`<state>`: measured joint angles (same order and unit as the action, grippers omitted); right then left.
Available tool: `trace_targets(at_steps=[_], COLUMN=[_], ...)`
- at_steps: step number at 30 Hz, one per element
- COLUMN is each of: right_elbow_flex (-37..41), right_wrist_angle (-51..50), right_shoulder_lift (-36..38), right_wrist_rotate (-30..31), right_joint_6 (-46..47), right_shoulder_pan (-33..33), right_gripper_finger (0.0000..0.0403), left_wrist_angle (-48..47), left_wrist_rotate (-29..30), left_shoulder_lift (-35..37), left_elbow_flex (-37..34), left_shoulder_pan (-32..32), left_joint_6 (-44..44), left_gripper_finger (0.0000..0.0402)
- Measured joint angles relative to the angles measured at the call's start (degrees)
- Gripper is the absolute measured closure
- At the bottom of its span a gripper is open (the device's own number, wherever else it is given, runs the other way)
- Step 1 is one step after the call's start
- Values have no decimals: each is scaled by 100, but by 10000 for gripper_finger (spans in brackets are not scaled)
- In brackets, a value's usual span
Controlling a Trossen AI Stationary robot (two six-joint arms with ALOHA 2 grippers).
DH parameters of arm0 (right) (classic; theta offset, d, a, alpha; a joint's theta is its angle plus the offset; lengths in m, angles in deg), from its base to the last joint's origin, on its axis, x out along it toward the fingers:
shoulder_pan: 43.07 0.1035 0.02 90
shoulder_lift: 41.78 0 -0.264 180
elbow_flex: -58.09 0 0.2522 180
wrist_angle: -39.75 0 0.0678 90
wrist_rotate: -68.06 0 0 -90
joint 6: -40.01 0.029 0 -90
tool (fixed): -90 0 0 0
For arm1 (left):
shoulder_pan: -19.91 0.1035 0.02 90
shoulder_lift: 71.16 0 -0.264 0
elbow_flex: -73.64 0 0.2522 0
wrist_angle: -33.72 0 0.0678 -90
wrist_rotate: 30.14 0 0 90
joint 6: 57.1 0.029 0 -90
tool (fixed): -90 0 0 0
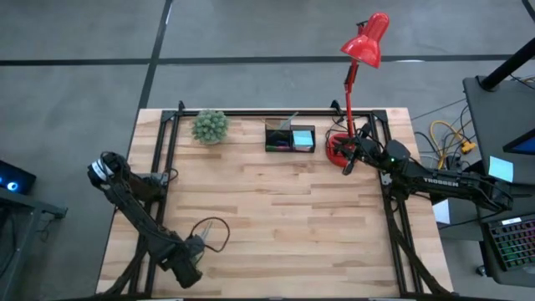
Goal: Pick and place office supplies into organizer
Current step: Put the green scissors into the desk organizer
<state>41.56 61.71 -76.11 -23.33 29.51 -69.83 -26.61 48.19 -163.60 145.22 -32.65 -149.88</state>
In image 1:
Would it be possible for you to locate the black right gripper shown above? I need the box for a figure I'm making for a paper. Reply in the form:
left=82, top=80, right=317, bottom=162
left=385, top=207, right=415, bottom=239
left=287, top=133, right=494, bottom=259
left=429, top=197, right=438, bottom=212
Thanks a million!
left=334, top=123, right=392, bottom=176

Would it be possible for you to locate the blue sticky note pad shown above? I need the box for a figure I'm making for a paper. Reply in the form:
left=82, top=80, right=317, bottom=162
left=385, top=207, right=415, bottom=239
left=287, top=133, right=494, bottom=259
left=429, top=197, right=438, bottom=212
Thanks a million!
left=291, top=130, right=315, bottom=149

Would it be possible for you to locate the black mesh desk organizer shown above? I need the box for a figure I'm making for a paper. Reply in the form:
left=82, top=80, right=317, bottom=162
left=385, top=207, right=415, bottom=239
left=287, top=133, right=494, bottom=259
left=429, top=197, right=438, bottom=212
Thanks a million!
left=264, top=118, right=317, bottom=154

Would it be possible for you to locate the red desk lamp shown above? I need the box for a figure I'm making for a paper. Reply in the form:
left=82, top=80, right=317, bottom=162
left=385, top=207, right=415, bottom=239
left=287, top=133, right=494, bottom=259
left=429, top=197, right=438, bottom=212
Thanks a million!
left=325, top=11, right=391, bottom=169

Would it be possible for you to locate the white paper sheet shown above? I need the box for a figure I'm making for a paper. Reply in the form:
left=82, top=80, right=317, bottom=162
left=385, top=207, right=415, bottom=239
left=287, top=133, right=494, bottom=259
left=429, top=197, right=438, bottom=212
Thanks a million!
left=431, top=198, right=451, bottom=226

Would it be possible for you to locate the green potted succulent plant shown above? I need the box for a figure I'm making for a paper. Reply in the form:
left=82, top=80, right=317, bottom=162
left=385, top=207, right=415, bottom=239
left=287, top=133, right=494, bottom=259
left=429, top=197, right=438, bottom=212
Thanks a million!
left=191, top=108, right=232, bottom=146

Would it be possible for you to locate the grey side desk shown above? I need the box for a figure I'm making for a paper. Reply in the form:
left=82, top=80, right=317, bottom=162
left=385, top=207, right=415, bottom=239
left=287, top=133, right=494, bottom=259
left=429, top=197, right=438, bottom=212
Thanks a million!
left=462, top=74, right=535, bottom=186

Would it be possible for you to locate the light blue paper note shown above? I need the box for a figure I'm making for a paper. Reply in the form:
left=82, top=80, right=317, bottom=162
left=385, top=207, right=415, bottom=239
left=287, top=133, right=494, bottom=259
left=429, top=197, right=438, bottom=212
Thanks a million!
left=487, top=155, right=515, bottom=184

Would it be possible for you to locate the monitor with blue screen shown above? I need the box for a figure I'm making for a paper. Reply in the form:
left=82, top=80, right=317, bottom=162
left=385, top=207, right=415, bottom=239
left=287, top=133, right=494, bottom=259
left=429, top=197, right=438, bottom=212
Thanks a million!
left=502, top=128, right=535, bottom=156

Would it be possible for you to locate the black monitor pole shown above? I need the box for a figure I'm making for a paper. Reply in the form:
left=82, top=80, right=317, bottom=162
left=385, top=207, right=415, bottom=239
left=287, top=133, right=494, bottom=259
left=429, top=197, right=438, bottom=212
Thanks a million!
left=479, top=38, right=535, bottom=92

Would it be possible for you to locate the grey equipment stand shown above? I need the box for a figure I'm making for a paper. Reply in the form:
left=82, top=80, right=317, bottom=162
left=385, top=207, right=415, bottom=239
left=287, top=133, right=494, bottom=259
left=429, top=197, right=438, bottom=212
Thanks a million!
left=0, top=186, right=69, bottom=301

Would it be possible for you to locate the computer with blue light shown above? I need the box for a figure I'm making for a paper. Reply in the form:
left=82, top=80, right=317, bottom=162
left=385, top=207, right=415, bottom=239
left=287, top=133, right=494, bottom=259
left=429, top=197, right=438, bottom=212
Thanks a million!
left=0, top=159, right=38, bottom=196

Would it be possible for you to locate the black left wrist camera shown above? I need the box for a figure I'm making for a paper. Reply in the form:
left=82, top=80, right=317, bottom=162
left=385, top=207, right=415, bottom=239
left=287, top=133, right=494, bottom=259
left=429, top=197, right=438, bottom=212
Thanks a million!
left=185, top=235, right=206, bottom=259

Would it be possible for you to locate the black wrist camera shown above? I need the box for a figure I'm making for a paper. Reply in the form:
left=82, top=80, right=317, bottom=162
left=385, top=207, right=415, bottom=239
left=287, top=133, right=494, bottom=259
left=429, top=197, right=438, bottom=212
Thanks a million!
left=185, top=235, right=206, bottom=259
left=383, top=139, right=412, bottom=163

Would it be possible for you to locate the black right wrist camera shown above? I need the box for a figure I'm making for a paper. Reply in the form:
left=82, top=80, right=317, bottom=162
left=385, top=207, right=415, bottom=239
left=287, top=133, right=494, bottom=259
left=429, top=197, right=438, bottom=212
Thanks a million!
left=383, top=139, right=412, bottom=163

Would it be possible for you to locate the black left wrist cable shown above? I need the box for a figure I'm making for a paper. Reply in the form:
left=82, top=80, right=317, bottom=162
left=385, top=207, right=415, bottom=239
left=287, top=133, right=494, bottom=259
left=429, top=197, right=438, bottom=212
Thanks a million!
left=190, top=217, right=232, bottom=254

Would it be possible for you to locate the black aluminium table frame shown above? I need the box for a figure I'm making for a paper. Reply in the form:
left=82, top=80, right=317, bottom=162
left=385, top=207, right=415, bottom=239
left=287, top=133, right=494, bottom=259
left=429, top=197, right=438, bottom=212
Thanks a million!
left=96, top=99, right=455, bottom=301

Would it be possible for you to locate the yellow cable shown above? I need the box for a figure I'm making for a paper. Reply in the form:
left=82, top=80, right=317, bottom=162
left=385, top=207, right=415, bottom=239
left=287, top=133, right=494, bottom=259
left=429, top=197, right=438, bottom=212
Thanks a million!
left=430, top=120, right=478, bottom=176

